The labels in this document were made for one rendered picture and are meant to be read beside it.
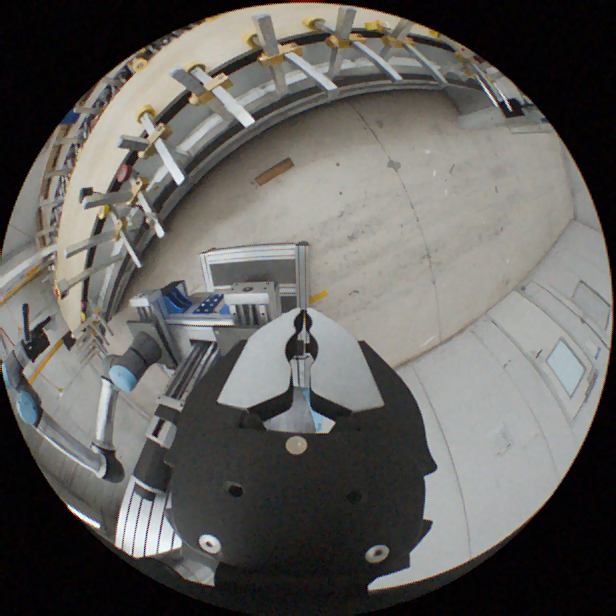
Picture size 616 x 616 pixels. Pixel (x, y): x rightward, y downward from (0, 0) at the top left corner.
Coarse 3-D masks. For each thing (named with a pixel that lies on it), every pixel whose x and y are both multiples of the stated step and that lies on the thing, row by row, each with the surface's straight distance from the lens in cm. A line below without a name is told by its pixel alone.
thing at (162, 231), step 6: (132, 168) 104; (132, 174) 100; (132, 180) 98; (138, 192) 93; (144, 192) 92; (138, 198) 92; (144, 198) 89; (144, 204) 88; (150, 204) 88; (150, 210) 85; (162, 222) 83; (156, 228) 82; (162, 228) 80; (162, 234) 80
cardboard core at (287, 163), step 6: (282, 162) 143; (288, 162) 142; (270, 168) 144; (276, 168) 141; (282, 168) 142; (288, 168) 144; (264, 174) 142; (270, 174) 141; (276, 174) 143; (258, 180) 142; (264, 180) 142
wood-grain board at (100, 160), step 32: (192, 32) 151; (224, 32) 125; (288, 32) 105; (320, 32) 108; (416, 32) 145; (160, 64) 135; (224, 64) 95; (128, 96) 138; (160, 96) 104; (96, 128) 162; (128, 128) 112; (96, 160) 137; (64, 224) 198; (96, 224) 129; (64, 256) 211
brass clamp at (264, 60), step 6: (282, 48) 79; (288, 48) 79; (294, 48) 78; (300, 48) 79; (264, 54) 78; (276, 54) 76; (282, 54) 77; (300, 54) 81; (258, 60) 78; (264, 60) 76; (270, 60) 76; (276, 60) 77; (282, 60) 79; (264, 66) 77
